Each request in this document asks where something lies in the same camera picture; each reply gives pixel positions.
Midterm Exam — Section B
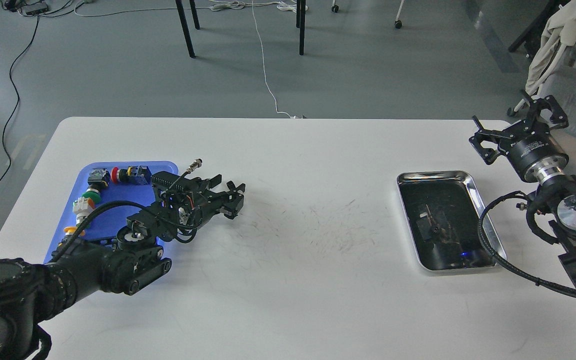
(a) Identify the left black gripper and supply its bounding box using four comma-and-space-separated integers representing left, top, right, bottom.
160, 174, 246, 231

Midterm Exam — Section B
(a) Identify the red push button switch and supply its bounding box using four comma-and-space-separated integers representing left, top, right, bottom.
110, 165, 152, 186

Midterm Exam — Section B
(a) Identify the shiny metal tray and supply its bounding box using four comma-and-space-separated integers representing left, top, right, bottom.
396, 170, 498, 276

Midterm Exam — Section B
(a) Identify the beige cloth on chair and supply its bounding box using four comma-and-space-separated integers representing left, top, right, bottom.
525, 0, 576, 96

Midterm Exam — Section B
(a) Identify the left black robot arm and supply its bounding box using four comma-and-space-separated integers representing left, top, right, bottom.
0, 159, 246, 360

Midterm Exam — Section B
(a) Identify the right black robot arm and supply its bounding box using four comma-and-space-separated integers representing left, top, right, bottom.
469, 93, 576, 299

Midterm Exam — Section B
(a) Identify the black table leg right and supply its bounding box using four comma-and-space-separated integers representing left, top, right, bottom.
295, 0, 307, 56

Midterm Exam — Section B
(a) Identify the white floor cable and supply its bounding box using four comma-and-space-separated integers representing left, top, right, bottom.
208, 0, 309, 120

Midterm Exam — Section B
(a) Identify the yellow push button switch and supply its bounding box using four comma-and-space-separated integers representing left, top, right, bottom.
56, 225, 86, 249

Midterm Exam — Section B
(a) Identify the white green push button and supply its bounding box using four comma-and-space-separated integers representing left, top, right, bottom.
72, 196, 96, 226

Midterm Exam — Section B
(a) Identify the black floor cable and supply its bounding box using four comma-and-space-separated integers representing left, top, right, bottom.
0, 15, 41, 221

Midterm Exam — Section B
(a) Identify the green push button switch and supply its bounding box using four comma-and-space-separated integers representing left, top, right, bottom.
81, 167, 111, 205

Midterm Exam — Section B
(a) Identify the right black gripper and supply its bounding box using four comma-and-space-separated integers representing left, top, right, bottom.
469, 89, 570, 184

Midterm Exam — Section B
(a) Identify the black power strip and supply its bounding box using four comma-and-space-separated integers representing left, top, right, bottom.
0, 0, 50, 16

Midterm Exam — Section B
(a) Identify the black table leg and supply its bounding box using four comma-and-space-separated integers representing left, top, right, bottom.
295, 0, 307, 56
175, 0, 201, 59

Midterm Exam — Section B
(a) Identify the black table leg left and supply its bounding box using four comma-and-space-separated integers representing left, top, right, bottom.
175, 0, 201, 59

